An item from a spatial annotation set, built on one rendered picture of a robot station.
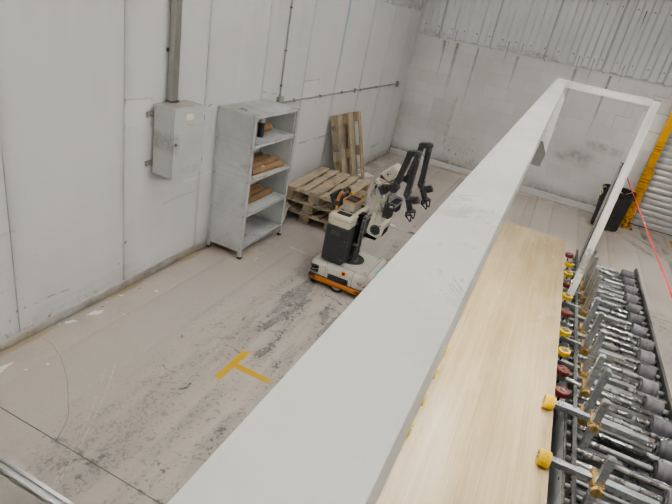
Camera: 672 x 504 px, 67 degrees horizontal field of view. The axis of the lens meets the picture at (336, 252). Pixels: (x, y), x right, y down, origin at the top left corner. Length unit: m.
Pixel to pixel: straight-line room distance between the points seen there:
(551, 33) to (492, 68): 1.13
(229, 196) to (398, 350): 5.17
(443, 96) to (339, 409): 10.71
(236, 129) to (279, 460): 5.05
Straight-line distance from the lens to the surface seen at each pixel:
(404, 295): 0.40
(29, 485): 1.19
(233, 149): 5.31
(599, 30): 10.68
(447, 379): 3.02
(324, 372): 0.30
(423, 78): 11.02
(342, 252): 5.15
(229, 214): 5.53
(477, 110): 10.83
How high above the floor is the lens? 2.65
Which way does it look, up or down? 25 degrees down
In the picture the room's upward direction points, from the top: 12 degrees clockwise
